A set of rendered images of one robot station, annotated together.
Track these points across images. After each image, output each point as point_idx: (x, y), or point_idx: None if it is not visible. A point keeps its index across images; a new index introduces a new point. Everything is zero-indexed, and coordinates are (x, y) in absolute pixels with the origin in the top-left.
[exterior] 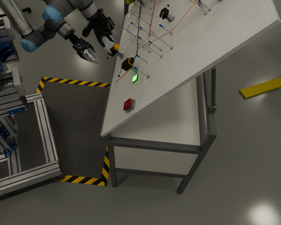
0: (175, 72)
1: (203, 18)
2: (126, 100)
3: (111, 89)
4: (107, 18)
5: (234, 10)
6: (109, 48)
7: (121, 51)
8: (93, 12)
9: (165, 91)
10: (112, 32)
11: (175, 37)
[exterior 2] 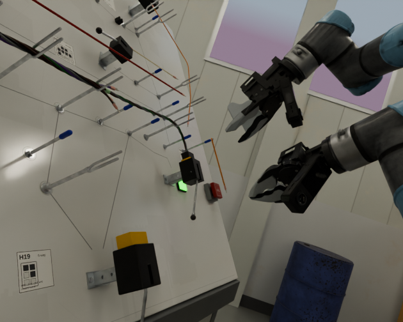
0: (185, 111)
1: (141, 41)
2: (215, 190)
3: (185, 294)
4: (258, 75)
5: (152, 27)
6: (245, 130)
7: (52, 314)
8: None
9: (197, 130)
10: (238, 106)
11: (144, 82)
